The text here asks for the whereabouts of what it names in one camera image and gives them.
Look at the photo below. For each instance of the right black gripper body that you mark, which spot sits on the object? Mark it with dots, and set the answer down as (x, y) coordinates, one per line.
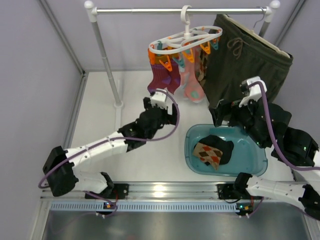
(225, 111)

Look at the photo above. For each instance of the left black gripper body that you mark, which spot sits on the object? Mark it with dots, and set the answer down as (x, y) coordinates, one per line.
(158, 111)

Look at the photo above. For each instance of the black sock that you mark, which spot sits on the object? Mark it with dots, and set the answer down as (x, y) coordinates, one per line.
(223, 147)

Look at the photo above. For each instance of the maroon purple sock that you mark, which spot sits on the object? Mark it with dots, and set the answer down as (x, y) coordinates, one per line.
(164, 78)

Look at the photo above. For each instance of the pink patterned sock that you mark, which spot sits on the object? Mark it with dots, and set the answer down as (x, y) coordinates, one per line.
(191, 87)

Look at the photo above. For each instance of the brown argyle sock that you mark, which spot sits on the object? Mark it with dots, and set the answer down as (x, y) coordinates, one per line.
(201, 59)
(208, 155)

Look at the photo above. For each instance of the white clip sock hanger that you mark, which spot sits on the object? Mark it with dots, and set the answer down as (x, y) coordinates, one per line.
(179, 46)

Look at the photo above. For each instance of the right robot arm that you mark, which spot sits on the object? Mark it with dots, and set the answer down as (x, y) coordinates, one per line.
(268, 126)

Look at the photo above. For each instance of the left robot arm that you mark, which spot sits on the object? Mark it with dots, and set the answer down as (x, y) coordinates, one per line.
(64, 169)

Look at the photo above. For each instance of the teal plastic basin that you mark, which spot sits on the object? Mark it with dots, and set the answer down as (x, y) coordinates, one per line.
(246, 156)

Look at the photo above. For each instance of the olive green shorts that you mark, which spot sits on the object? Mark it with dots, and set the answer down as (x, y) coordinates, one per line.
(242, 55)

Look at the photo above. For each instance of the white clothes rack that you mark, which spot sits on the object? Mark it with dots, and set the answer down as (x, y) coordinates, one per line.
(93, 12)

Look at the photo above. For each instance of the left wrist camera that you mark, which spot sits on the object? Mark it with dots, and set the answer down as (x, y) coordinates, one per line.
(159, 98)

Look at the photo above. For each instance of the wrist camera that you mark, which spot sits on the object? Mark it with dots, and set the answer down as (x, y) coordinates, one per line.
(159, 98)
(251, 89)

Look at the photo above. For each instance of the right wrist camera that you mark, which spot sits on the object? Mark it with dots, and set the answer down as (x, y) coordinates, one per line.
(251, 89)

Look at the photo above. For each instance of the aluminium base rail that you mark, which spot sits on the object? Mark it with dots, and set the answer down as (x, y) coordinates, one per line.
(175, 197)

